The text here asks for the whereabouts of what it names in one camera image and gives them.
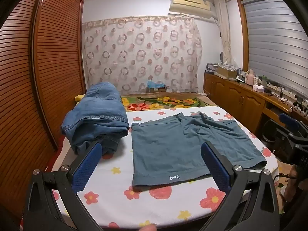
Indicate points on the white power strip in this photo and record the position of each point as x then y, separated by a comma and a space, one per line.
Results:
281, 89

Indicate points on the white flower print blanket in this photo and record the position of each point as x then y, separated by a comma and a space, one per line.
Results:
108, 197

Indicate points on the green bottle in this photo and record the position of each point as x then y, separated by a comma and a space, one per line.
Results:
264, 81

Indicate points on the brown floral blanket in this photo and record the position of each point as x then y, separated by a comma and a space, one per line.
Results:
168, 99

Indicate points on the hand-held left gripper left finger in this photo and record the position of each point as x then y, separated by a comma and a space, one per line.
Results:
87, 166

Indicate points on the dark printed box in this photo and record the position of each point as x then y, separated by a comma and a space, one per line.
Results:
211, 67

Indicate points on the dark trash bin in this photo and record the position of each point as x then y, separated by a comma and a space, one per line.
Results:
273, 134

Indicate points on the wall air conditioner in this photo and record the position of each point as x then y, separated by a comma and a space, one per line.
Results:
190, 3

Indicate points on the blue denim jeans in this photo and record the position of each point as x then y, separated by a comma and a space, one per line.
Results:
96, 120

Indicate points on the teal short pants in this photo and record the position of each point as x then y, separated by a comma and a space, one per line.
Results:
168, 149

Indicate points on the pink thermos jug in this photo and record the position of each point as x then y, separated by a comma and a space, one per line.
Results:
249, 78

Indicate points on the open cardboard box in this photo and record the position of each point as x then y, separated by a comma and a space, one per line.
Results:
226, 72

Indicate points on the grey window blind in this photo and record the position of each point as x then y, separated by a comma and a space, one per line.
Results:
276, 41

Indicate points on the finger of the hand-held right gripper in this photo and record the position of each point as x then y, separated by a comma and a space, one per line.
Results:
288, 120

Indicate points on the person's right hand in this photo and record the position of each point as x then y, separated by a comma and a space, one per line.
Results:
292, 180

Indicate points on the person's left hand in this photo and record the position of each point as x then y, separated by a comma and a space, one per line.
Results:
148, 228

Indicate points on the cardboard box with blue bag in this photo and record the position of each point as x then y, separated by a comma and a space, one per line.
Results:
156, 86

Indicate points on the wooden cabinet desk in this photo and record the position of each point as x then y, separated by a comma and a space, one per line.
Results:
235, 96

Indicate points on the yellow plush toy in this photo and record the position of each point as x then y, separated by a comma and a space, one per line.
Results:
79, 98

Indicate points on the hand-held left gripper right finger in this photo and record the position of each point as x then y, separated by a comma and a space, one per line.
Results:
216, 168

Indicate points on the white window curtain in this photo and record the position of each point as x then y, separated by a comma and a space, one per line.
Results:
223, 28

